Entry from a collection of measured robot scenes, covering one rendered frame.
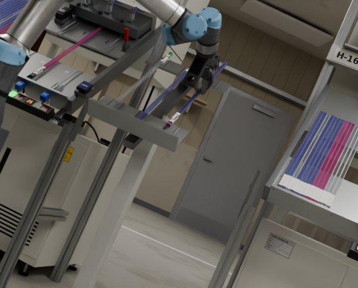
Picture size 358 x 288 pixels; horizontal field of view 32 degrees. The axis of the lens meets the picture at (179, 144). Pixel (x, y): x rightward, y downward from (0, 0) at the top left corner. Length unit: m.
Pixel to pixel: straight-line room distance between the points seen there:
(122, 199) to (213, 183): 7.13
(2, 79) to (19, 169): 0.94
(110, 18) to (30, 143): 0.62
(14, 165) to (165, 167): 6.77
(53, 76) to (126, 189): 0.51
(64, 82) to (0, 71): 0.65
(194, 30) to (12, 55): 0.53
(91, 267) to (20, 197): 0.50
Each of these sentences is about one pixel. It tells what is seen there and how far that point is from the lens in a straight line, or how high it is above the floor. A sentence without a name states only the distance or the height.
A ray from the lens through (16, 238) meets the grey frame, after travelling 2.36.
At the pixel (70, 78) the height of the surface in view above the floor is 0.80.
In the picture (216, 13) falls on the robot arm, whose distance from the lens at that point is 2.08.
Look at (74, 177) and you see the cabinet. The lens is 2.60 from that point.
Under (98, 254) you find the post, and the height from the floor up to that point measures 0.25.
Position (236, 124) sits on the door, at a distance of 9.49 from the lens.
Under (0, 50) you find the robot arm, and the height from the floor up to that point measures 0.75.
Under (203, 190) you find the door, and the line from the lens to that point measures 9.42.
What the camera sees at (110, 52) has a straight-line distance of 2.63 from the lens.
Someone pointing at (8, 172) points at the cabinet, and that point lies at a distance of 2.73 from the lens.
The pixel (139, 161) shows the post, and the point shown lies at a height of 0.62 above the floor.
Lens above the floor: 0.64
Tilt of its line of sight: 3 degrees up
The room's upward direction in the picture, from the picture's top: 24 degrees clockwise
